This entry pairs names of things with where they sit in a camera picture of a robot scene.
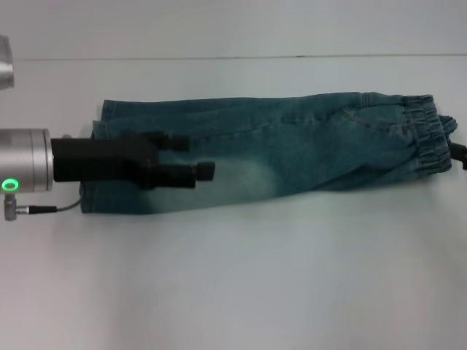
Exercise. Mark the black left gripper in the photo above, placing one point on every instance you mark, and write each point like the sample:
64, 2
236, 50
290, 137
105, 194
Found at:
98, 160

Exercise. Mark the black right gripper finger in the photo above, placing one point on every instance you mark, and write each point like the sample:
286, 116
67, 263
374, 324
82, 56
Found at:
459, 155

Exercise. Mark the blue denim shorts with print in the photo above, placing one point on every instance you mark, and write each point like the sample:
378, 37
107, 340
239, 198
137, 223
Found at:
292, 146

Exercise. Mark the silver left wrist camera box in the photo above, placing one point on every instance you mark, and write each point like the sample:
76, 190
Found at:
5, 62

